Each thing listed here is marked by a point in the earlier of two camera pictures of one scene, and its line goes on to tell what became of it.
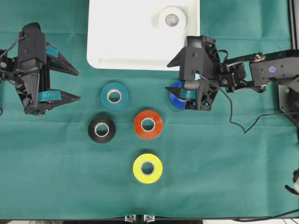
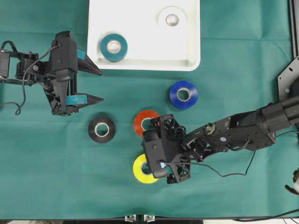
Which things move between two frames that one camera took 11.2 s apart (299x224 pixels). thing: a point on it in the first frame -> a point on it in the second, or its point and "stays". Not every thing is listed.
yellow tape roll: (147, 168) stays
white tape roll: (172, 19) stays
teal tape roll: (114, 95) -> (117, 56)
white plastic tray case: (139, 35) stays
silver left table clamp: (130, 218) stays
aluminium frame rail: (294, 12) stays
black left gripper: (27, 85) -> (60, 89)
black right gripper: (199, 61) -> (164, 145)
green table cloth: (122, 150) stays
